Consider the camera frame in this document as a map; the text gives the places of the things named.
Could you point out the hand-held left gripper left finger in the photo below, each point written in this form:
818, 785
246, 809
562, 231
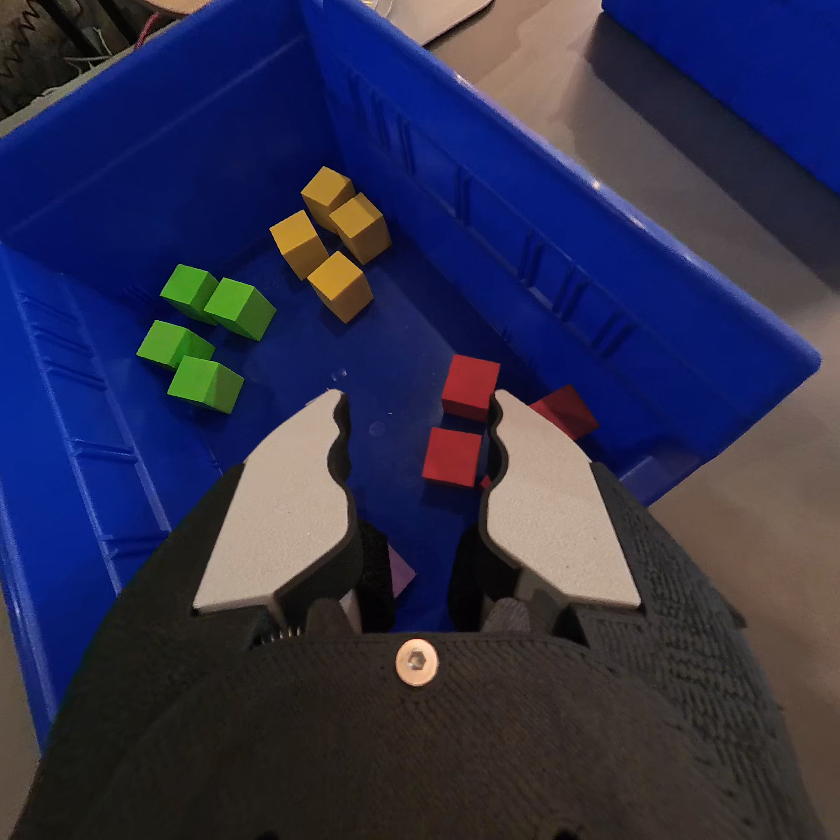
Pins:
279, 525

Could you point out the purple wooden cube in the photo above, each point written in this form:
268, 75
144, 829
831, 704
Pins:
400, 571

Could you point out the grey desk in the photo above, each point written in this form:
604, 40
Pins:
722, 558

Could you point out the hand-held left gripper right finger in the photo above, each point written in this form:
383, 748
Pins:
561, 525

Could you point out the blue plastic bin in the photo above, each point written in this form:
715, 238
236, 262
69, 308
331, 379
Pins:
197, 131
754, 65

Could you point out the yellow wooden cube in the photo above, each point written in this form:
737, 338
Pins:
328, 193
361, 226
340, 285
298, 244

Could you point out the white board stand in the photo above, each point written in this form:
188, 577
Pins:
446, 16

